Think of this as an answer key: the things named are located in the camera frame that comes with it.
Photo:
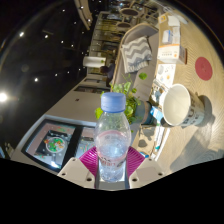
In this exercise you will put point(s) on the group of dining chairs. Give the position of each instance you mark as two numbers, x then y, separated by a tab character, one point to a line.
130	11

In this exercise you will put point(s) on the small white and blue pack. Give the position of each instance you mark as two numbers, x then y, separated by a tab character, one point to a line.
170	36

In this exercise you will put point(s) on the small blue and white box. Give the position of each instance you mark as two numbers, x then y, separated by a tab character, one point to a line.
156	114

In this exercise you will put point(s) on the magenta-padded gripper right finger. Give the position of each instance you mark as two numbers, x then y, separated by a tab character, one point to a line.
148	171

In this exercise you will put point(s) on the white printed paper cup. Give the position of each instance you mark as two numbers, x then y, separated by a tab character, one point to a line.
186	110

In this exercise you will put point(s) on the person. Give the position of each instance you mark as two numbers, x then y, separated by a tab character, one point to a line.
108	71

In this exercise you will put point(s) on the group of ceiling lights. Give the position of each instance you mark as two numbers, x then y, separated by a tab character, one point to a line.
2	97

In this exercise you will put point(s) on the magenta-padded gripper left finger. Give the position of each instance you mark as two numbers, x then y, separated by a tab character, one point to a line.
75	171

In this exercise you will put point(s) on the white and orange box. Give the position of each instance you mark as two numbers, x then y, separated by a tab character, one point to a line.
170	54

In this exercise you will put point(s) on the white and green pen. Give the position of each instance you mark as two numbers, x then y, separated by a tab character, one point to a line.
161	141

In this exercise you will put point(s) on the flat round red coaster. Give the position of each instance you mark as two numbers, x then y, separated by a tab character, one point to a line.
203	68

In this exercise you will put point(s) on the window with painted decals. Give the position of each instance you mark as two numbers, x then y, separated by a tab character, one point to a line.
55	145

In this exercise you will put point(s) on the white round pillar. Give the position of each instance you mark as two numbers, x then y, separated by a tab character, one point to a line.
94	61

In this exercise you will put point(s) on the green potted plant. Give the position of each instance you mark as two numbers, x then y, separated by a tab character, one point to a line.
129	100

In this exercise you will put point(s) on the small yellow card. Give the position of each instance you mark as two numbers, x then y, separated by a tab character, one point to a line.
163	18

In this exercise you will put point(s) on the grey curved sofa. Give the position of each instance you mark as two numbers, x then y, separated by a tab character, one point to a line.
146	83

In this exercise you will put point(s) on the clear blue-capped water bottle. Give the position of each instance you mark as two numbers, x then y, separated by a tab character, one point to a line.
111	140

